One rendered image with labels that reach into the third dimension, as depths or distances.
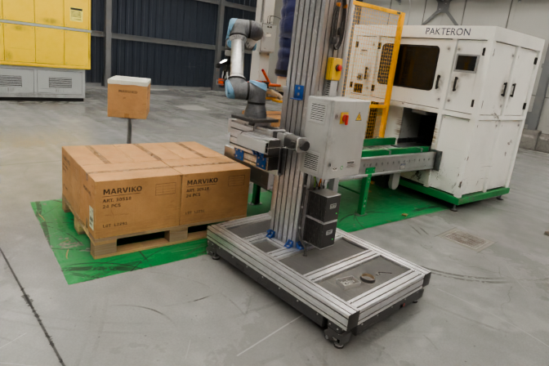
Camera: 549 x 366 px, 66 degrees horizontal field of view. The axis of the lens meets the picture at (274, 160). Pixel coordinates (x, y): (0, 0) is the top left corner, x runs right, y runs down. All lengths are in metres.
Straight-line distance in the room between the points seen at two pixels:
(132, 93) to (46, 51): 5.52
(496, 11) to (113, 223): 10.57
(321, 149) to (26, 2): 8.36
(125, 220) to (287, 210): 1.11
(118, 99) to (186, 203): 1.98
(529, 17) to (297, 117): 9.55
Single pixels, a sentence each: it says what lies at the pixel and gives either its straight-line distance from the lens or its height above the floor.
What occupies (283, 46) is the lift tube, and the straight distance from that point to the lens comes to 3.63.
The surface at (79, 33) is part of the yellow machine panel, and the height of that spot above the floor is 1.47.
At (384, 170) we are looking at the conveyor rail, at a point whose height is 0.45.
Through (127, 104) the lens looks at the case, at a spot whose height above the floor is 0.77.
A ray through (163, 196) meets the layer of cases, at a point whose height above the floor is 0.39.
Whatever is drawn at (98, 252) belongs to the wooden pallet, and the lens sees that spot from 3.10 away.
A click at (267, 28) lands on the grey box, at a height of 1.72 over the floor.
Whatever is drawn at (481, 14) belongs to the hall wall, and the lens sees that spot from 12.18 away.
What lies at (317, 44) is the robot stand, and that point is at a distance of 2.59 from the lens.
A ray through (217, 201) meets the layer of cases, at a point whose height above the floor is 0.30.
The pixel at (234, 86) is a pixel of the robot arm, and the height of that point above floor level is 1.23.
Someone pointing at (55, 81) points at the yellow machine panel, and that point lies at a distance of 10.33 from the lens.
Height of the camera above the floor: 1.43
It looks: 14 degrees down
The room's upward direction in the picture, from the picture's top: 6 degrees clockwise
